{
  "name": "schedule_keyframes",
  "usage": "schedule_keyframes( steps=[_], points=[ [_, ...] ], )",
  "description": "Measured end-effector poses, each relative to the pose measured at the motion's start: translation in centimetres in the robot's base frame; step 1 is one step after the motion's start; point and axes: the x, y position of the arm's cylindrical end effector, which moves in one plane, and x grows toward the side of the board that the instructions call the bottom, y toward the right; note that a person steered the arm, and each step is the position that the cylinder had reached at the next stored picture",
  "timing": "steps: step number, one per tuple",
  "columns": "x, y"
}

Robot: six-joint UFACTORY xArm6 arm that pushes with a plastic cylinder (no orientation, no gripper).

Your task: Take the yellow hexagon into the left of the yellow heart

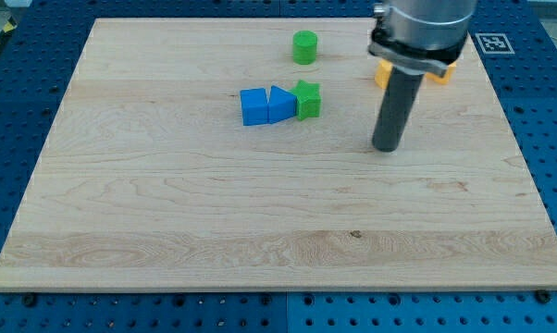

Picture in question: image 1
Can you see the green cylinder block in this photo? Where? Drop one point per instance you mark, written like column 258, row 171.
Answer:
column 304, row 46

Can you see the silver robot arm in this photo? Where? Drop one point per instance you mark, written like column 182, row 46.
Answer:
column 417, row 37

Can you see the blue cube block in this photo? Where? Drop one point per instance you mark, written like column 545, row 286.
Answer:
column 254, row 106

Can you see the yellow heart block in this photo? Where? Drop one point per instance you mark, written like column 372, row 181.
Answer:
column 443, row 80

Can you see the green star block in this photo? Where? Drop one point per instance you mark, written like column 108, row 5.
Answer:
column 308, row 99

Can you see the white fiducial marker tag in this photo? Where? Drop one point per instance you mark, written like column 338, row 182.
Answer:
column 493, row 43

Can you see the wooden board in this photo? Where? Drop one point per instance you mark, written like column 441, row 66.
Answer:
column 149, row 182

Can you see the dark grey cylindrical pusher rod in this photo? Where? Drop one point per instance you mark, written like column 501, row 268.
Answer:
column 399, row 97

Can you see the yellow hexagon block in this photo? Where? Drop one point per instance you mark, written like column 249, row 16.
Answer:
column 383, row 73

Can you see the blue triangular block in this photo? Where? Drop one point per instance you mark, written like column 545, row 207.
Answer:
column 281, row 105

